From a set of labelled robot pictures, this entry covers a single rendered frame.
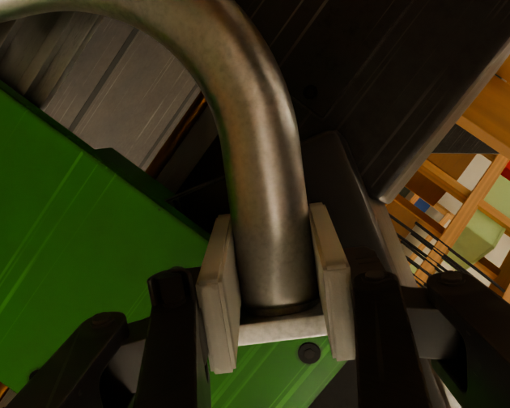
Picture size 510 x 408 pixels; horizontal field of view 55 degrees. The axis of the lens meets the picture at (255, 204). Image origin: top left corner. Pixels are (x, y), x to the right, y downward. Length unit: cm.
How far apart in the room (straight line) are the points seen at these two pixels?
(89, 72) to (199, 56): 41
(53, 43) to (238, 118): 10
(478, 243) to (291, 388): 327
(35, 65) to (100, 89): 37
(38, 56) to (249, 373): 17
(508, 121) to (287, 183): 83
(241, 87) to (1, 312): 15
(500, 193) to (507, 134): 278
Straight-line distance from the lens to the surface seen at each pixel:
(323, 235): 16
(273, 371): 23
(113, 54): 60
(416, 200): 861
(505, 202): 372
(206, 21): 18
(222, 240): 17
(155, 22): 19
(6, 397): 44
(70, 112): 61
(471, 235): 345
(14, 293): 25
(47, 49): 25
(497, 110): 99
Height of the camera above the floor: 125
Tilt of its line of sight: 13 degrees down
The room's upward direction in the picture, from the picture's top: 129 degrees clockwise
